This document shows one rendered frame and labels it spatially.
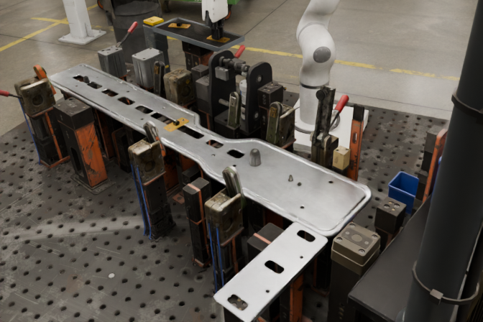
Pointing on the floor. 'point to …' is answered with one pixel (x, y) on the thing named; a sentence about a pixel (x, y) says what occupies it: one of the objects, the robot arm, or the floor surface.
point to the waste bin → (130, 10)
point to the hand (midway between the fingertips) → (217, 32)
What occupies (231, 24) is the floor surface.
